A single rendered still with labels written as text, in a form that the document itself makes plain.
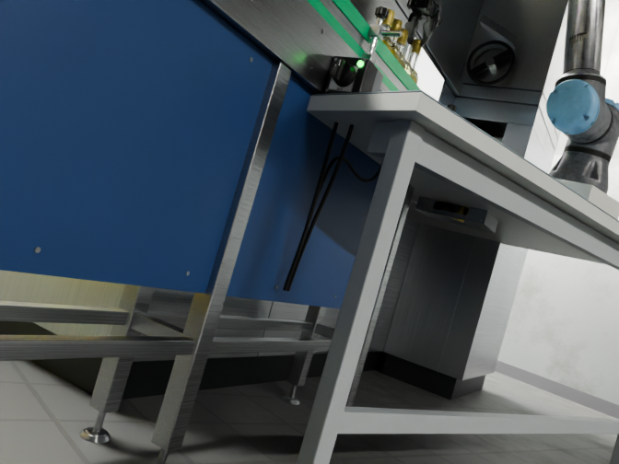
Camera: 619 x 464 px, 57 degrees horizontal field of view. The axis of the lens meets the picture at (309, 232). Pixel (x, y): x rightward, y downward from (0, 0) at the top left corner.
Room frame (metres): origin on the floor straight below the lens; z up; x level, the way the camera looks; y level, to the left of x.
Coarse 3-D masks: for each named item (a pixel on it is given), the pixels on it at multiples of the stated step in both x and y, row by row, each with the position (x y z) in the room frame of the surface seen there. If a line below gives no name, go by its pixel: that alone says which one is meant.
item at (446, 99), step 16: (400, 0) 1.91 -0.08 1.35; (448, 0) 2.31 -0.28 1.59; (464, 0) 2.46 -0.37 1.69; (480, 0) 2.62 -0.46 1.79; (448, 16) 2.35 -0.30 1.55; (464, 16) 2.50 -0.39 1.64; (416, 32) 2.09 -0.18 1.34; (448, 32) 2.39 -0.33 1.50; (464, 32) 2.55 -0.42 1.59; (432, 48) 2.24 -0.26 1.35; (448, 48) 2.43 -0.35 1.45; (464, 48) 2.60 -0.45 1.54; (448, 64) 2.42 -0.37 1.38; (448, 80) 2.48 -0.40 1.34; (448, 96) 2.57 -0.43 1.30
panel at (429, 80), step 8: (424, 56) 2.17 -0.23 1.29; (416, 64) 2.14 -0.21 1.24; (424, 64) 2.19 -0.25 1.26; (432, 64) 2.26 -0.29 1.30; (424, 72) 2.21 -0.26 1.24; (432, 72) 2.28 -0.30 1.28; (424, 80) 2.23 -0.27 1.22; (432, 80) 2.30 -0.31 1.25; (440, 80) 2.38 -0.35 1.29; (424, 88) 2.25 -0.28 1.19; (432, 88) 2.32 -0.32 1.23; (440, 88) 2.40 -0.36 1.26; (432, 96) 2.34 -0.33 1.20
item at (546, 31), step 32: (512, 0) 2.58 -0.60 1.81; (544, 0) 2.51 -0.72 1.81; (480, 32) 2.63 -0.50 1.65; (512, 32) 2.56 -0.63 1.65; (544, 32) 2.49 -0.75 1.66; (544, 64) 2.47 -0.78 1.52; (480, 96) 2.59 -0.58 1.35; (512, 96) 2.52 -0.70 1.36; (544, 96) 2.52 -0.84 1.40; (480, 128) 2.72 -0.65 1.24; (544, 128) 2.69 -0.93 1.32
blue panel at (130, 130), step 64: (0, 0) 0.59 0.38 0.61; (64, 0) 0.65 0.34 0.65; (128, 0) 0.72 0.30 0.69; (192, 0) 0.81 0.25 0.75; (0, 64) 0.61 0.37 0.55; (64, 64) 0.67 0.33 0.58; (128, 64) 0.75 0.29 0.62; (192, 64) 0.84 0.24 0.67; (256, 64) 0.96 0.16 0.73; (0, 128) 0.63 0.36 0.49; (64, 128) 0.69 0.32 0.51; (128, 128) 0.77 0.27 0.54; (192, 128) 0.87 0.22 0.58; (320, 128) 1.18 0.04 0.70; (0, 192) 0.65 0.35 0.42; (64, 192) 0.72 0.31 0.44; (128, 192) 0.80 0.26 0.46; (192, 192) 0.91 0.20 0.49; (256, 192) 1.05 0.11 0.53; (0, 256) 0.67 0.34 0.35; (64, 256) 0.74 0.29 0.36; (128, 256) 0.83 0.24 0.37; (192, 256) 0.95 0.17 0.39; (256, 256) 1.10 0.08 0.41; (320, 256) 1.32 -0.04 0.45
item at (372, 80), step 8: (336, 56) 1.12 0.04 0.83; (344, 56) 1.11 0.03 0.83; (352, 64) 1.10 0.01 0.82; (368, 64) 1.08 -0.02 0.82; (360, 72) 1.08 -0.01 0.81; (368, 72) 1.09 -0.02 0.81; (376, 72) 1.12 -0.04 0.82; (328, 80) 1.12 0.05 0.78; (360, 80) 1.08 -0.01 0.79; (368, 80) 1.10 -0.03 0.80; (376, 80) 1.12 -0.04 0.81; (328, 88) 1.11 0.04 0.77; (336, 88) 1.11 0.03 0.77; (344, 88) 1.10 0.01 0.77; (352, 88) 1.09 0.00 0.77; (360, 88) 1.08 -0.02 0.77; (368, 88) 1.11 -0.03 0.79; (376, 88) 1.13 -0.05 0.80
